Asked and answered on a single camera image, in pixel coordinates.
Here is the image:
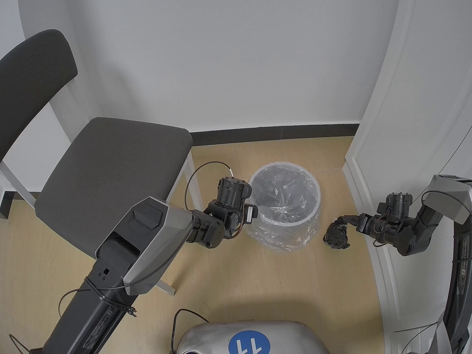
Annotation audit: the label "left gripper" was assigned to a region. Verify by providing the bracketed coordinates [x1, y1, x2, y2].
[226, 204, 259, 236]

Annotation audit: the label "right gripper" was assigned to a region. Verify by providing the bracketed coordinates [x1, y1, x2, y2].
[337, 213, 388, 236]

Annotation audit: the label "black plastic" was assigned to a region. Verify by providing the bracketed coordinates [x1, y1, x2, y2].
[323, 216, 351, 251]

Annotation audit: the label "clear plastic bag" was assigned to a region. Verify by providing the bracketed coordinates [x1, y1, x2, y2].
[245, 162, 322, 253]

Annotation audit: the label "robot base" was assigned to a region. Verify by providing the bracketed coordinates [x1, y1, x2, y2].
[177, 321, 330, 354]

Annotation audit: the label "white trash bin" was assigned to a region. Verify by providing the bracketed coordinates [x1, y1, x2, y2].
[248, 162, 321, 252]

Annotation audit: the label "dark grey white-legged chair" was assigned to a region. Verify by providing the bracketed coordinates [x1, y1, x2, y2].
[0, 29, 202, 296]

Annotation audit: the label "white panelled door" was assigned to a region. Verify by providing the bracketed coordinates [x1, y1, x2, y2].
[345, 0, 472, 354]

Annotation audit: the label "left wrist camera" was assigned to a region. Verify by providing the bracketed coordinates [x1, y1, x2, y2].
[239, 180, 254, 203]

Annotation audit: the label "black cable with white sleeve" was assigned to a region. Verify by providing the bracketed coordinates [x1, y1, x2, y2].
[182, 161, 236, 211]

